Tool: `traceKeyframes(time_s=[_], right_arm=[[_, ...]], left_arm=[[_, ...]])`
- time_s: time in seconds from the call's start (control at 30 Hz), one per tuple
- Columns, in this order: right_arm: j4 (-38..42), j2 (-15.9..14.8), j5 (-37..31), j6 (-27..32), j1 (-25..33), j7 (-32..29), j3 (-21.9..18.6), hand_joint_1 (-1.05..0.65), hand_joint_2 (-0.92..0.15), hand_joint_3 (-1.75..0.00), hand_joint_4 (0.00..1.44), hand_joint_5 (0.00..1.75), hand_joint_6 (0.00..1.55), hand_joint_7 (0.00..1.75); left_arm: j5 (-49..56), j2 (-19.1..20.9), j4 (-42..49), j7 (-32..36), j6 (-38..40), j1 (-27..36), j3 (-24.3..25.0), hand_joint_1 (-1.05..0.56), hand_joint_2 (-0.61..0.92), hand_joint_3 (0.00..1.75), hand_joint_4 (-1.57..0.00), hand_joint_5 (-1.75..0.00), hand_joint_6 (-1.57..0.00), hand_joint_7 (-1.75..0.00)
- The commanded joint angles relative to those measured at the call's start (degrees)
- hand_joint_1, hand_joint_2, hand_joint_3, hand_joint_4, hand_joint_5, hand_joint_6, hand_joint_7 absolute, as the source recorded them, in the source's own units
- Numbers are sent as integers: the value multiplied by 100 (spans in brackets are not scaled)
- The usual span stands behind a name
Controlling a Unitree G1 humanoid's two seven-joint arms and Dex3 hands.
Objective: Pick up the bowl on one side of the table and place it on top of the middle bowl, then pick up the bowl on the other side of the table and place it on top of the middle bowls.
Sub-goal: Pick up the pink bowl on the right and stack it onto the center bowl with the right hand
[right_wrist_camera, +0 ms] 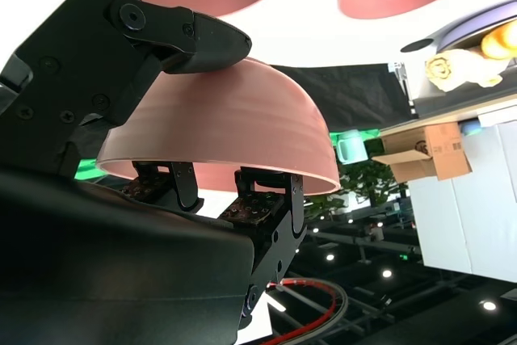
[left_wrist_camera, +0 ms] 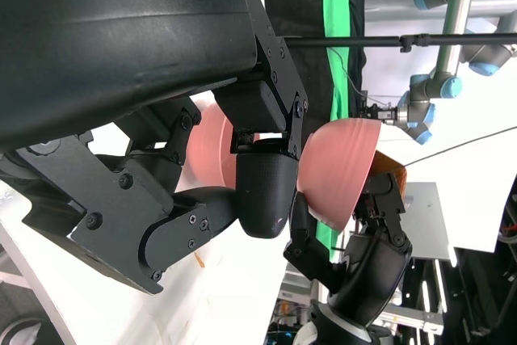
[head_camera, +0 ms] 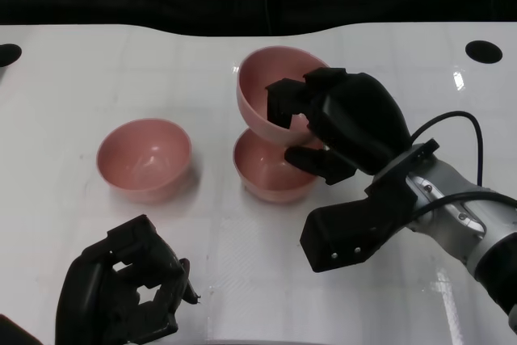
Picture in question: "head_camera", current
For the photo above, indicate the pink plastic bowl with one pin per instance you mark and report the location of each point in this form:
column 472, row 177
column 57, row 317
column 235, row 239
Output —
column 143, row 159
column 254, row 94
column 266, row 171

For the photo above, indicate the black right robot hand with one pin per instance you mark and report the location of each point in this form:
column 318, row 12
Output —
column 359, row 119

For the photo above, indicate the black round table grommet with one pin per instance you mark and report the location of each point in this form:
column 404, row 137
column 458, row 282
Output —
column 8, row 55
column 484, row 51

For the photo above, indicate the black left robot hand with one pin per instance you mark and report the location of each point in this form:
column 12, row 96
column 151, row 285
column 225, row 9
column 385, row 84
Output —
column 89, row 300

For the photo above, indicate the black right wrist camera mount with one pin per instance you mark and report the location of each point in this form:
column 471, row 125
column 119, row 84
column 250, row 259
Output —
column 343, row 232

